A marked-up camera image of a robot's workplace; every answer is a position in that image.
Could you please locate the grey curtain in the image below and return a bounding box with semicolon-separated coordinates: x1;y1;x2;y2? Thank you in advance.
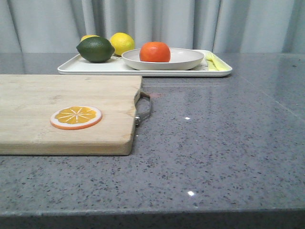
0;0;305;53

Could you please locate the white round plate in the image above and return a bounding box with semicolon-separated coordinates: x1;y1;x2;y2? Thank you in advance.
122;48;204;70

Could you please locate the orange slice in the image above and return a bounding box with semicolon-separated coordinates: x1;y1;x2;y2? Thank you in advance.
50;105;102;130

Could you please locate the white bear print tray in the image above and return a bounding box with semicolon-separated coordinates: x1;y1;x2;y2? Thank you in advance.
58;50;233;77

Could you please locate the orange fruit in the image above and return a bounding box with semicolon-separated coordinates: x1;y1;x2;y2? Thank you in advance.
139;42;171;62

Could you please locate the wooden cutting board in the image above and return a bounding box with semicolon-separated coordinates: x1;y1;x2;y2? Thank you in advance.
0;74;142;156

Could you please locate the metal cutting board handle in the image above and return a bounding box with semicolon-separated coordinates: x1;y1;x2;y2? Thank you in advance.
134;91;153;127

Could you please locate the yellow plastic fork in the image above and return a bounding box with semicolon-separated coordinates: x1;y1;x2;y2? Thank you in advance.
205;52;228;71

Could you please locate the yellow lemon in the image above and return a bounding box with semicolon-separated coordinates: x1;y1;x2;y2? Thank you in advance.
110;32;135;56
81;34;99;41

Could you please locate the green lime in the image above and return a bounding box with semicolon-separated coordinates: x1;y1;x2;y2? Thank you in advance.
76;37;115;62

